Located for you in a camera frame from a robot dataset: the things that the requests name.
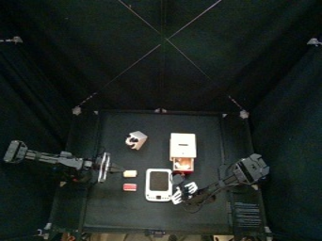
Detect beige toy sushi piece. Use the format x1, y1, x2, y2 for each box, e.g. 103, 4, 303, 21
121, 169, 139, 179

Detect red-fronted wooden drawer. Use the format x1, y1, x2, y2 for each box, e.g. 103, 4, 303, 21
171, 157, 196, 173

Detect red toy sushi piece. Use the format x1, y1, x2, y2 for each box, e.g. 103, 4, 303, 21
121, 183, 139, 192

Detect white toy tablet black screen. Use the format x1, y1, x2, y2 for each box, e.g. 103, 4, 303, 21
143, 168, 175, 202

